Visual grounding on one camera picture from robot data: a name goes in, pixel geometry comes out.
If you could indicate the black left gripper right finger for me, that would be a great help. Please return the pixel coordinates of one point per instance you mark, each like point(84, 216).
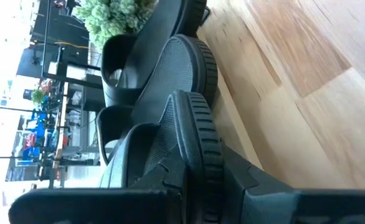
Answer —
point(294, 208)

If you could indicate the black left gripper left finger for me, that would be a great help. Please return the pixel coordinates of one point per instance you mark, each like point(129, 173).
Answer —
point(107, 205)

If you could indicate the black rubber slide sandal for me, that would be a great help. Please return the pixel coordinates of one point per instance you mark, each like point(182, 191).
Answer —
point(198, 130)
point(176, 68)
point(157, 31)

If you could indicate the small green potted plant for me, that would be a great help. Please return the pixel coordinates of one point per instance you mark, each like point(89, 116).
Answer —
point(107, 18)

